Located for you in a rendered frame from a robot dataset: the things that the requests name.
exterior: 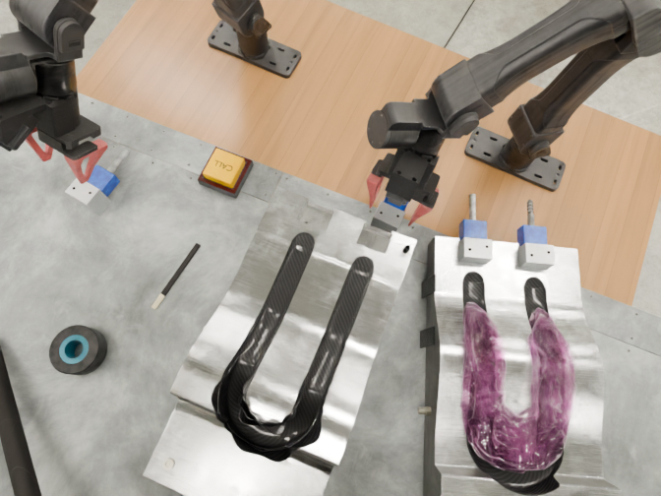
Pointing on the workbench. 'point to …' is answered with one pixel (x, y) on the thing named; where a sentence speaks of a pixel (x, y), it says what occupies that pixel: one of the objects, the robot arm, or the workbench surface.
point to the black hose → (15, 440)
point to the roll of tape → (59, 354)
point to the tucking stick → (175, 277)
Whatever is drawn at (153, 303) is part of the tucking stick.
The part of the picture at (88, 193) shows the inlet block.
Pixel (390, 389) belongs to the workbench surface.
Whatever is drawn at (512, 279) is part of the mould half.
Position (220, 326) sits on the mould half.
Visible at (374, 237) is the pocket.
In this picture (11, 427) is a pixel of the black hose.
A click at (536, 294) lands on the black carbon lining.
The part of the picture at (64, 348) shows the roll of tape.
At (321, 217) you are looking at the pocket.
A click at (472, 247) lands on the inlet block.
